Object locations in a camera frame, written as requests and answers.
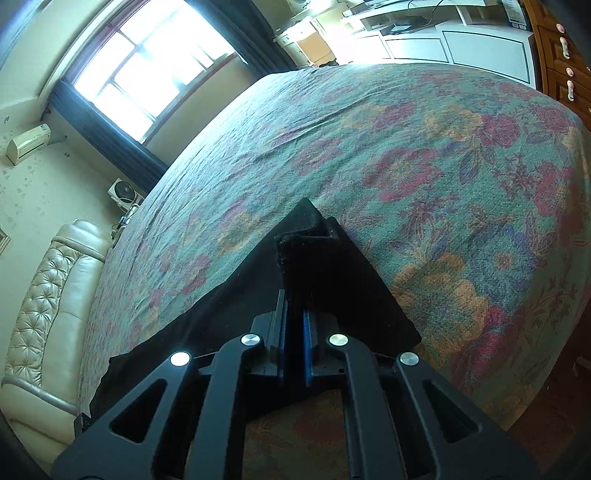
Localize tangled black cables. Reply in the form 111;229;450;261
111;205;139;241

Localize white box fan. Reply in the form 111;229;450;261
107;178;144;208

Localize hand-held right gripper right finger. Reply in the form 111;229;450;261
302;310;541;480

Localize dark blue curtain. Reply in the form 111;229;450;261
187;0;298;77
48;78;169;183

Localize white air conditioner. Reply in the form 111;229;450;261
6;124;52;166

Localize blue and white box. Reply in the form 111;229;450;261
503;0;532;31

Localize black pants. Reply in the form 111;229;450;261
90;198;422;423

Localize bright window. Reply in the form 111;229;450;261
69;0;238;144

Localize brown wooden wardrobe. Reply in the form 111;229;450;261
522;0;591;121

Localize cream vanity dresser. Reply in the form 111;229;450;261
274;14;338;68

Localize white television cabinet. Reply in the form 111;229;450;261
342;0;539;88

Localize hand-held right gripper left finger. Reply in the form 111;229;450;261
52;290;289;480

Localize bed with floral bedspread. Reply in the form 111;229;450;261
76;62;591;480

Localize cream tufted leather headboard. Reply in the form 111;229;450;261
0;219;112;467

